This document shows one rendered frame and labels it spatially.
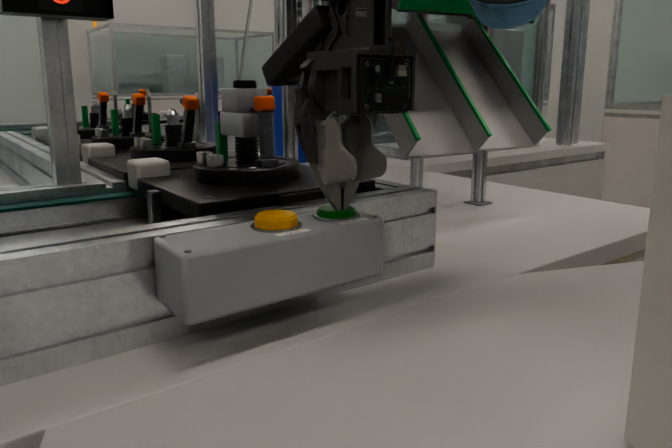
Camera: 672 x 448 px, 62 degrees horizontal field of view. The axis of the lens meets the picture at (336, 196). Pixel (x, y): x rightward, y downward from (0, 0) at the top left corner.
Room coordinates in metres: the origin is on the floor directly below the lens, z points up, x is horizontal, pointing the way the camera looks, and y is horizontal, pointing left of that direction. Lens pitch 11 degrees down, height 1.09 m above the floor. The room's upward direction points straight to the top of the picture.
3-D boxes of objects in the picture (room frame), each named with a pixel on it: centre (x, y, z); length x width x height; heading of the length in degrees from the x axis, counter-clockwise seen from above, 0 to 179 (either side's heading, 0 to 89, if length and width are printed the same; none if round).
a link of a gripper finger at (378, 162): (0.54, -0.03, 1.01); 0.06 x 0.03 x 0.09; 37
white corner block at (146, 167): (0.75, 0.25, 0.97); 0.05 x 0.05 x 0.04; 37
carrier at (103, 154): (0.93, 0.27, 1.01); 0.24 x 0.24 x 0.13; 37
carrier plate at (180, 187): (0.73, 0.12, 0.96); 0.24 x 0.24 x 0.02; 37
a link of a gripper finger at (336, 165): (0.52, 0.00, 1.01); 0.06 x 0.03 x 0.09; 37
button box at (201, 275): (0.51, 0.06, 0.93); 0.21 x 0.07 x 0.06; 127
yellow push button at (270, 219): (0.51, 0.06, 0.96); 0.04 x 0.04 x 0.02
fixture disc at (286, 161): (0.73, 0.12, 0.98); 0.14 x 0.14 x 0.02
